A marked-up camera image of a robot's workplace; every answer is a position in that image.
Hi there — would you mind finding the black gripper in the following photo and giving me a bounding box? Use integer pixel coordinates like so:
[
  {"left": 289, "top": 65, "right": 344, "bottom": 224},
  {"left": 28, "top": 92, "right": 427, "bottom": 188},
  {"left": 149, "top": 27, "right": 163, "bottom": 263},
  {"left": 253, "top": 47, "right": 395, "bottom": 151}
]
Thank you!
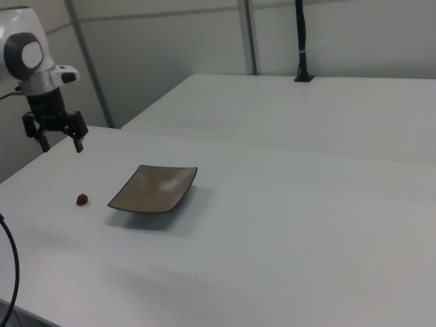
[{"left": 22, "top": 87, "right": 90, "bottom": 153}]

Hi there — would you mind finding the square brown ceramic plate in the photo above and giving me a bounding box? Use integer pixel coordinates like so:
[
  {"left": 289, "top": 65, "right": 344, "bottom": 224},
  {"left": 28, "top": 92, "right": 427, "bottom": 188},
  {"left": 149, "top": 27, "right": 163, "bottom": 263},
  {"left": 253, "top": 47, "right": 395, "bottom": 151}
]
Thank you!
[{"left": 107, "top": 164, "right": 198, "bottom": 214}]

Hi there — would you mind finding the thin cable at robot wrist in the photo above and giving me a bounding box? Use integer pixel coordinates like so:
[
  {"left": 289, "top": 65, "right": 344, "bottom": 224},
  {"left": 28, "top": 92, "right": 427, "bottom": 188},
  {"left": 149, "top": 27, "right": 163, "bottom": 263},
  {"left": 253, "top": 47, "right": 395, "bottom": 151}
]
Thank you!
[{"left": 0, "top": 89, "right": 27, "bottom": 102}]

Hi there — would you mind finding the slanted grey metal frame post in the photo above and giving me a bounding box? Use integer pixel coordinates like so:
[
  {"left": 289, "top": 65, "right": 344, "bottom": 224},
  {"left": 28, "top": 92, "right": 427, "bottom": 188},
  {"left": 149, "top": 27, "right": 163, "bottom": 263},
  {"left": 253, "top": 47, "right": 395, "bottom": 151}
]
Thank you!
[{"left": 63, "top": 0, "right": 116, "bottom": 129}]

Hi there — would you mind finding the thick black cable with connector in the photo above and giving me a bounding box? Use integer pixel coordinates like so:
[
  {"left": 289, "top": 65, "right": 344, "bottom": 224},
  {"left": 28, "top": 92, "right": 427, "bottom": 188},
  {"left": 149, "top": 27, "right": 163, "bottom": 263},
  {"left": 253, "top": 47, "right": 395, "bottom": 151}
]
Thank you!
[{"left": 0, "top": 212, "right": 20, "bottom": 327}]

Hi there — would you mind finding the upright grey metal frame post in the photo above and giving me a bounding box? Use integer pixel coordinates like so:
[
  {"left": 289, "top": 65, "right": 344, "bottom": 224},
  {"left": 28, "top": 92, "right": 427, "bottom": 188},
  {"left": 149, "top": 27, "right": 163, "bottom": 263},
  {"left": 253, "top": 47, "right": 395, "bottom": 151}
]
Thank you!
[{"left": 236, "top": 0, "right": 258, "bottom": 76}]

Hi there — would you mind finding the black camera stand pole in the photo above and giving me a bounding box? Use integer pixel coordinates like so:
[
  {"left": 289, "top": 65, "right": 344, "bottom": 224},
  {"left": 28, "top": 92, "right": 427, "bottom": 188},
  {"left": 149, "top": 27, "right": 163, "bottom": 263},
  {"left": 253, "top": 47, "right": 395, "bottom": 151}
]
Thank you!
[{"left": 293, "top": 0, "right": 315, "bottom": 84}]

